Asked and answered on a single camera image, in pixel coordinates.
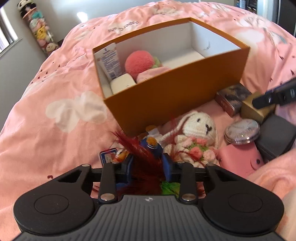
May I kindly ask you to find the red green feather toy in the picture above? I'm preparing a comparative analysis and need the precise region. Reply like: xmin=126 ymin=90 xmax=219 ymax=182
xmin=111 ymin=113 xmax=208 ymax=205

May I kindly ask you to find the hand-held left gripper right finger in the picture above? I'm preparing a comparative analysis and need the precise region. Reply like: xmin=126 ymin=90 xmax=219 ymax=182
xmin=162 ymin=153 xmax=240 ymax=202

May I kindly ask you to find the pink fabric pouch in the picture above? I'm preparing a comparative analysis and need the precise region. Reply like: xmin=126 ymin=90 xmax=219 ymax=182
xmin=136 ymin=66 xmax=172 ymax=84

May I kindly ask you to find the pink printed duvet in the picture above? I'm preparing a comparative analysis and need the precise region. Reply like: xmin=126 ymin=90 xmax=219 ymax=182
xmin=0 ymin=0 xmax=296 ymax=233

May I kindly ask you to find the column of stuffed toys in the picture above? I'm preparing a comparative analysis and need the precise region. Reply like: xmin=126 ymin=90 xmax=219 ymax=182
xmin=16 ymin=0 xmax=60 ymax=56

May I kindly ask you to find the pink plush ball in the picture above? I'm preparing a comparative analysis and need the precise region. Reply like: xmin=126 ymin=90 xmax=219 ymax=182
xmin=125 ymin=51 xmax=160 ymax=80

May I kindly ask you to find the dark patterned tin box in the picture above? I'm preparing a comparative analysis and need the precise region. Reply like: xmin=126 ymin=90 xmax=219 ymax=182
xmin=215 ymin=83 xmax=252 ymax=118

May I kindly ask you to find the window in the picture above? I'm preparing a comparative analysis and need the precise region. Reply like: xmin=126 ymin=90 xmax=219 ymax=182
xmin=0 ymin=5 xmax=23 ymax=56

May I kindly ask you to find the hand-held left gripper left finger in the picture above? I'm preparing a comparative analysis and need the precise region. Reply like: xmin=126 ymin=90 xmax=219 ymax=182
xmin=57 ymin=154 xmax=134 ymax=202

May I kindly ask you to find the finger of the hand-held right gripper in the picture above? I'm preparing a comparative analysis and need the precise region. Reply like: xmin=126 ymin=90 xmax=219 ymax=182
xmin=252 ymin=79 xmax=296 ymax=109

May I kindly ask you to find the round clear glitter case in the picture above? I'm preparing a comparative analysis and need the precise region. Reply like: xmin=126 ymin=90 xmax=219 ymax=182
xmin=225 ymin=119 xmax=261 ymax=145

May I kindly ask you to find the white cream tube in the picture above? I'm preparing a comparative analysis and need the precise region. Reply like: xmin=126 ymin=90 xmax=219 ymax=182
xmin=94 ymin=44 xmax=123 ymax=82

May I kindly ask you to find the orange plush toy blue outfit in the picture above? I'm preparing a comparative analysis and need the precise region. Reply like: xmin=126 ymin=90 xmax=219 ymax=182
xmin=116 ymin=125 xmax=165 ymax=186

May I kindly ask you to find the pink card holder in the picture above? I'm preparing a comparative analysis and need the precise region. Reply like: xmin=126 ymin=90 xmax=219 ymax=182
xmin=218 ymin=142 xmax=264 ymax=173

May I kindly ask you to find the dark grey case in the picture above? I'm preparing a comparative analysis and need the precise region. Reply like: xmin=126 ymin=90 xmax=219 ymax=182
xmin=254 ymin=115 xmax=295 ymax=164

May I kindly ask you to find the white crochet rabbit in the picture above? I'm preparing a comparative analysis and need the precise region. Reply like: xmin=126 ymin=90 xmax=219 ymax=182
xmin=159 ymin=111 xmax=220 ymax=168

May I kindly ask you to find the orange cardboard box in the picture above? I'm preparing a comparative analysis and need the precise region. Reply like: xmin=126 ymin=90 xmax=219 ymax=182
xmin=92 ymin=17 xmax=251 ymax=137

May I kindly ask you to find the small gold box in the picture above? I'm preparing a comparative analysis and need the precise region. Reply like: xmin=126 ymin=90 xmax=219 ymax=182
xmin=240 ymin=91 xmax=277 ymax=125

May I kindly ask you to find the white glasses case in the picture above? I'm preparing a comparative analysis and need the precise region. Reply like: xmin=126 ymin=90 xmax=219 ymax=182
xmin=110 ymin=74 xmax=136 ymax=94

